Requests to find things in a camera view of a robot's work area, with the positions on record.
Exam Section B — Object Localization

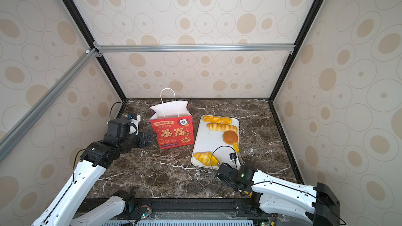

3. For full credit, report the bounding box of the golden croissant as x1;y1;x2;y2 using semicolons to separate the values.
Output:
193;152;211;166

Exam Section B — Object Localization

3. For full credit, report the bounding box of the red paper gift bag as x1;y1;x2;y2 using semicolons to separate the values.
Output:
150;88;195;150

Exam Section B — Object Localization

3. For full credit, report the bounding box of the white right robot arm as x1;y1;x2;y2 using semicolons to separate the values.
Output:
198;152;346;226

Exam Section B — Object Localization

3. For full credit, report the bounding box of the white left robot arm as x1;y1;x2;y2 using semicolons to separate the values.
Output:
33;115;153;226

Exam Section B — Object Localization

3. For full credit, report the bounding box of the long striped bread roll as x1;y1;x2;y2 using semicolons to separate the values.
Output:
207;123;238;133

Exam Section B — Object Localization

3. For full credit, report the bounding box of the long twisted bread top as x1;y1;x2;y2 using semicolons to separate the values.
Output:
203;116;232;125

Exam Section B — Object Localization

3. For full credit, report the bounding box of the round brown bun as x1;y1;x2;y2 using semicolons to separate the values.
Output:
223;131;239;145

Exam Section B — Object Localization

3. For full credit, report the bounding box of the white rectangular tray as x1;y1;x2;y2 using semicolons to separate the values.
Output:
191;115;241;170

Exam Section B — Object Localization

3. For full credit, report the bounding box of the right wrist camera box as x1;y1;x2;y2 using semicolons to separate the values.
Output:
229;153;238;164

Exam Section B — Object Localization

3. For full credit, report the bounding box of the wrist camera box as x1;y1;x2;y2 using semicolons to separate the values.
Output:
229;153;238;164
126;114;141;135

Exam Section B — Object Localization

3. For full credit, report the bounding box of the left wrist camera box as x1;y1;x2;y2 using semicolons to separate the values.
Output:
126;114;141;135

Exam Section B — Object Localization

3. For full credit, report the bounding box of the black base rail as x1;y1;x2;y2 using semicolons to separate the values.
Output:
75;197;329;226

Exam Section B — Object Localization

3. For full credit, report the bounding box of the horizontal aluminium rail back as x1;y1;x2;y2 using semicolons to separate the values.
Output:
96;44;295;53

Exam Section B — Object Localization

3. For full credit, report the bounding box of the diagonal aluminium rail left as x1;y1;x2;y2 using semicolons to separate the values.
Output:
1;48;96;161

